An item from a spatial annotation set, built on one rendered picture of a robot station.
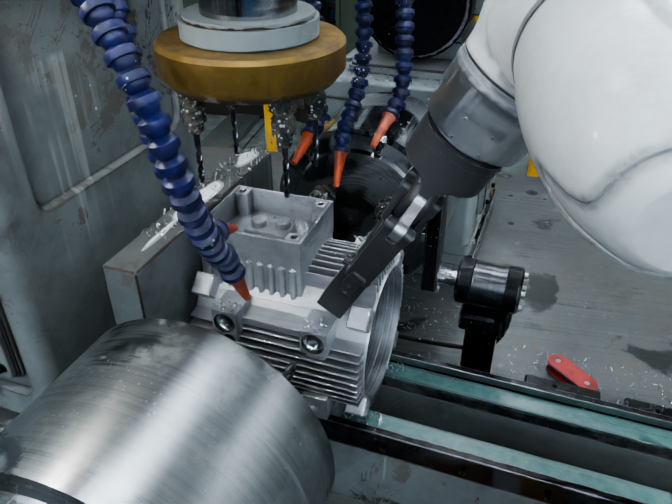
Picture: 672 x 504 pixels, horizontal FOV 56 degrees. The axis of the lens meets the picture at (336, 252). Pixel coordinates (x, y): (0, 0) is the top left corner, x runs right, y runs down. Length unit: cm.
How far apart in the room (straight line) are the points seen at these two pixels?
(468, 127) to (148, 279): 34
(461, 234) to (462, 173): 64
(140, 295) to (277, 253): 14
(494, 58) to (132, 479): 36
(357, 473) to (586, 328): 52
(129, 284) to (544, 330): 72
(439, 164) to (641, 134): 24
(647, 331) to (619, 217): 90
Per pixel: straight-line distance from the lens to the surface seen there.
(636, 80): 29
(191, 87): 57
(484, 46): 47
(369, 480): 80
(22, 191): 67
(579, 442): 83
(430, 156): 50
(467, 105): 47
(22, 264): 69
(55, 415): 48
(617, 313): 120
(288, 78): 55
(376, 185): 87
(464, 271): 80
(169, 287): 68
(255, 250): 66
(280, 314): 68
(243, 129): 395
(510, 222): 141
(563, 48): 33
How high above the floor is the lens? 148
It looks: 33 degrees down
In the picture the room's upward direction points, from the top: straight up
